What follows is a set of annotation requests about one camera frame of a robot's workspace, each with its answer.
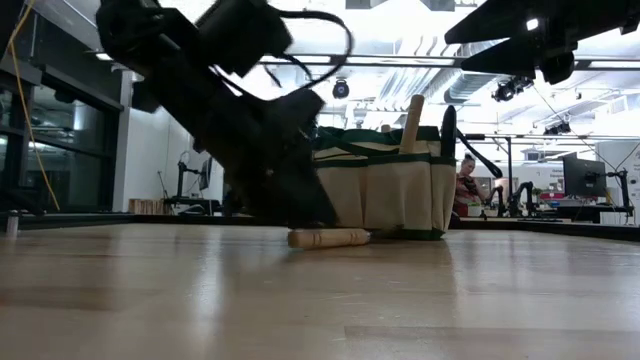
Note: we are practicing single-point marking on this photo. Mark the black ceiling camera cluster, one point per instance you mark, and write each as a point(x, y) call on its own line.
point(505, 92)

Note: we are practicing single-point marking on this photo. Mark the short white post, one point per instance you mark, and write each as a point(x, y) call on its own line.
point(12, 225)

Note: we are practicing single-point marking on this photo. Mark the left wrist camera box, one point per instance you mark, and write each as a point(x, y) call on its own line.
point(240, 35)

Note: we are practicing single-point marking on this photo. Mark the computer monitor on arm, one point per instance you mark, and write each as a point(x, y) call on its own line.
point(206, 175)

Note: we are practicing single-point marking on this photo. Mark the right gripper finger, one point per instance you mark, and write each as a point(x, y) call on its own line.
point(515, 57)
point(500, 22)

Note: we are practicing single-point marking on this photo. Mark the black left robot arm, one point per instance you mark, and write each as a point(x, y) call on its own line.
point(130, 25)

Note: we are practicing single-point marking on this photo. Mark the silver ventilation duct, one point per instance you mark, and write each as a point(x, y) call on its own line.
point(465, 87)

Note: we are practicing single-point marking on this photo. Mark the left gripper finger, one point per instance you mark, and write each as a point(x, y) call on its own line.
point(290, 195)

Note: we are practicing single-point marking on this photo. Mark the beige green gardening bag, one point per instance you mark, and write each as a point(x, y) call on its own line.
point(390, 195)

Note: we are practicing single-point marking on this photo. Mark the black background robot arm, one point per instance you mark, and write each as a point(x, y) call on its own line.
point(522, 192)

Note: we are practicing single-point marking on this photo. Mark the black aluminium table frame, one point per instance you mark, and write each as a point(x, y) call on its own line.
point(100, 218)

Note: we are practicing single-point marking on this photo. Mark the black ceiling track lights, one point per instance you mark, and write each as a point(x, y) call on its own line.
point(557, 129)

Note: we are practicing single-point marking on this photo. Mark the round black ceiling speaker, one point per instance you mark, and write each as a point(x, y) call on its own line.
point(341, 90)

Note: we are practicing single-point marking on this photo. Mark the person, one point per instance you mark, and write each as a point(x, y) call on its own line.
point(467, 190)

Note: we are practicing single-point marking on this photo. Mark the dark office desk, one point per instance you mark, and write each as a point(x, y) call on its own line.
point(575, 212)

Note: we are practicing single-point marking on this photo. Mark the ceiling light strip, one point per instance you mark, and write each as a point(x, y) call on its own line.
point(400, 60)

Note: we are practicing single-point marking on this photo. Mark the large dark computer monitor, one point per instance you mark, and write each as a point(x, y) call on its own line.
point(582, 177)

